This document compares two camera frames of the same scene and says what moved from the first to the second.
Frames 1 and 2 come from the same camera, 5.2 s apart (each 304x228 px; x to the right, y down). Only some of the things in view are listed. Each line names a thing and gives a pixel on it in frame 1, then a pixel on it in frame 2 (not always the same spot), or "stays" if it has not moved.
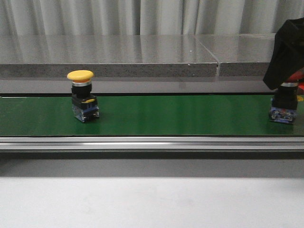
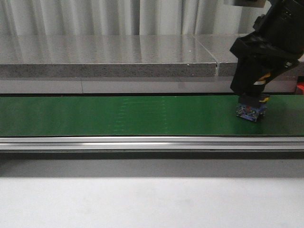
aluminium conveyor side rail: (153, 143) stays
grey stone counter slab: (137, 64) stays
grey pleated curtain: (146, 17) stays
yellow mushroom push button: (84, 104) -> (252, 107)
